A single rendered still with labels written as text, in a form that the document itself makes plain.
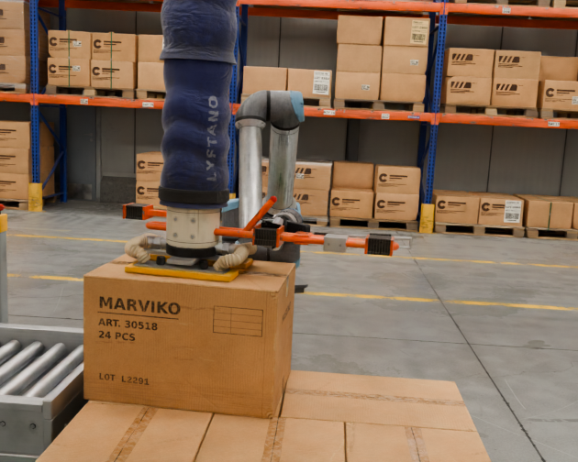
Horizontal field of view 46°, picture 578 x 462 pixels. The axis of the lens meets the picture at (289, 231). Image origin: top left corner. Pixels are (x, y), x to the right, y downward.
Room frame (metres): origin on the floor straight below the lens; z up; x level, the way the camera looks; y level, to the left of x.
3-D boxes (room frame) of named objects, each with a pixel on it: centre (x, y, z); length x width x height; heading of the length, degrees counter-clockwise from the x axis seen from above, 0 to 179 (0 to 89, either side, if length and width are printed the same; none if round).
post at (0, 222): (2.72, 1.19, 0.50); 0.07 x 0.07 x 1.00; 87
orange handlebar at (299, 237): (2.24, 0.09, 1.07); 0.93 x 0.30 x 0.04; 80
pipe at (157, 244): (2.16, 0.31, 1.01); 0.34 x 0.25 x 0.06; 80
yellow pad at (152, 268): (2.07, 0.33, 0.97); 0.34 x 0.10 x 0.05; 80
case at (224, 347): (2.16, 0.29, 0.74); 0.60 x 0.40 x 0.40; 83
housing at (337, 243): (2.08, -0.15, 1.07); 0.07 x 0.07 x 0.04; 80
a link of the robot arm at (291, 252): (2.42, 0.01, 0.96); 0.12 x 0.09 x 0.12; 95
